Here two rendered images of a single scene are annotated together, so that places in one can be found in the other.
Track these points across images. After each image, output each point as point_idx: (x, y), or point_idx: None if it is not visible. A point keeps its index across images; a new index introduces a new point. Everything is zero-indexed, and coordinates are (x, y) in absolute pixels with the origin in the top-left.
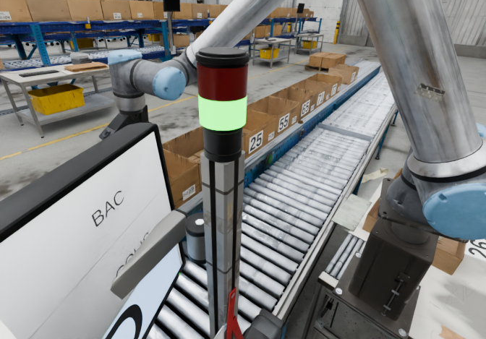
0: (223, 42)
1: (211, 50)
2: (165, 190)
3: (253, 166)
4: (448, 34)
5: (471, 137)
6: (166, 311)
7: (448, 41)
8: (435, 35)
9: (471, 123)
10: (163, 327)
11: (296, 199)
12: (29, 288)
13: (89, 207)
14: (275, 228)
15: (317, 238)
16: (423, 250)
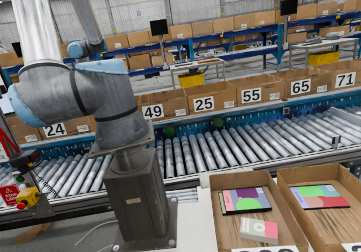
0: (83, 28)
1: None
2: (0, 77)
3: (192, 121)
4: (16, 3)
5: (24, 57)
6: (78, 166)
7: (16, 7)
8: (13, 6)
9: (24, 49)
10: None
11: (203, 153)
12: None
13: None
14: (159, 161)
15: (172, 178)
16: (113, 172)
